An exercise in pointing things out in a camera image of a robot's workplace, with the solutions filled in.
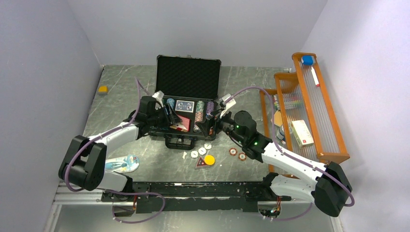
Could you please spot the orange wooden rack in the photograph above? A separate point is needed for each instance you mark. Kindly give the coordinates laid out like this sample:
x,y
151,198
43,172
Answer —
x,y
316,111

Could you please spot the black poker set case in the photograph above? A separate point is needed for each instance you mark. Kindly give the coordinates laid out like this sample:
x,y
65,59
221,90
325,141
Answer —
x,y
186,79

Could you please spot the yellow round button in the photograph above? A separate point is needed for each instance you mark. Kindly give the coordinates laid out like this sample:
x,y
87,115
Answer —
x,y
209,160

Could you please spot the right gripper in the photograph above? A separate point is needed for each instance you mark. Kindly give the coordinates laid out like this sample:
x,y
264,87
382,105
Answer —
x,y
205,126

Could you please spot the blue playing card deck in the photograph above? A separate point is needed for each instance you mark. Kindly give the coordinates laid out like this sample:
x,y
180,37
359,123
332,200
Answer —
x,y
184,106

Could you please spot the purple blue poker chip row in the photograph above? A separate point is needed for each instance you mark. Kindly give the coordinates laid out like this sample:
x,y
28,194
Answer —
x,y
209,108

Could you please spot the coloured marker set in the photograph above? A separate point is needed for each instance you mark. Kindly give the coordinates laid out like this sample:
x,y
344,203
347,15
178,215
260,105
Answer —
x,y
289,103

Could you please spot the white red marker pen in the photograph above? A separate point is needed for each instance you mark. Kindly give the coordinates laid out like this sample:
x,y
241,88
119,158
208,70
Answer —
x,y
315,78

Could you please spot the red white poker chip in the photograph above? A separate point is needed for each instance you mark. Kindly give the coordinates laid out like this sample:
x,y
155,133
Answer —
x,y
242,156
232,151

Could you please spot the blue white tape roll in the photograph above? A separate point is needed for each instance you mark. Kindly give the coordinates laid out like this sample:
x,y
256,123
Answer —
x,y
280,134

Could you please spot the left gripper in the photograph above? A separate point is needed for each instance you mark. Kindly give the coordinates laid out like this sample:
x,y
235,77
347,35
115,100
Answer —
x,y
171,119

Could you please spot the clear red triangle marker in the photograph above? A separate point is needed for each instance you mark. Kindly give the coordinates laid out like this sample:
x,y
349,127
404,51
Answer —
x,y
201,163

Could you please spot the blue cube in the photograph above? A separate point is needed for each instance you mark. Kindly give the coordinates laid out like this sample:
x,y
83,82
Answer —
x,y
307,60

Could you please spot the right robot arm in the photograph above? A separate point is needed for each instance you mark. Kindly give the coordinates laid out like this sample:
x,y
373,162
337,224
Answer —
x,y
324,185

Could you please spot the light blue poker chip row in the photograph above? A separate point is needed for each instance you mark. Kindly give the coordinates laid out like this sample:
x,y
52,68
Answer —
x,y
171,102

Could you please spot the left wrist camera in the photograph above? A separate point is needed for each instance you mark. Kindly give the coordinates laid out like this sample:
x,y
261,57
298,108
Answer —
x,y
158,96

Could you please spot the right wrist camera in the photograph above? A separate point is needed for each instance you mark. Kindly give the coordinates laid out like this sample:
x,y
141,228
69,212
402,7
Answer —
x,y
226,103

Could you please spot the green orange poker chip row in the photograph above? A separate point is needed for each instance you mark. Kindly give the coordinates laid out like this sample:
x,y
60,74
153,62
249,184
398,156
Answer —
x,y
199,115

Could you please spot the white red box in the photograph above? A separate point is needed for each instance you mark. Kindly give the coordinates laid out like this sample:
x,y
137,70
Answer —
x,y
301,133

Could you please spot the white dealer button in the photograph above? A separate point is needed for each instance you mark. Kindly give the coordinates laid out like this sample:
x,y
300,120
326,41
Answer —
x,y
207,146
202,151
194,154

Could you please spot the red playing card deck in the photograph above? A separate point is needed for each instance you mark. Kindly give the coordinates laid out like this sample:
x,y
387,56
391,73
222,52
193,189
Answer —
x,y
183,125

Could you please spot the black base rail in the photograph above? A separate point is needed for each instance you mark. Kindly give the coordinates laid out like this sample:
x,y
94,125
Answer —
x,y
248,196

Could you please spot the yellow orange block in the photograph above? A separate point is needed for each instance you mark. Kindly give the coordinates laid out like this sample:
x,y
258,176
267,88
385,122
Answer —
x,y
102,90

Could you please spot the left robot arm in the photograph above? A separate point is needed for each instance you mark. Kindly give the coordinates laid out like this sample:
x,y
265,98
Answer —
x,y
83,167

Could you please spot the tan paper notepad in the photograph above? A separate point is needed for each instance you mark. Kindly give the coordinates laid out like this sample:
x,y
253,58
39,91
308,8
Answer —
x,y
277,120

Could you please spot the blister pack blue tool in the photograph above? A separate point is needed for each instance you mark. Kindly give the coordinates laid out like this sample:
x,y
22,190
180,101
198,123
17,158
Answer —
x,y
124,164

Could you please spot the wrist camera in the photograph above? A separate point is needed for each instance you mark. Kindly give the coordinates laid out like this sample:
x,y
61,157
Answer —
x,y
158,96
226,103

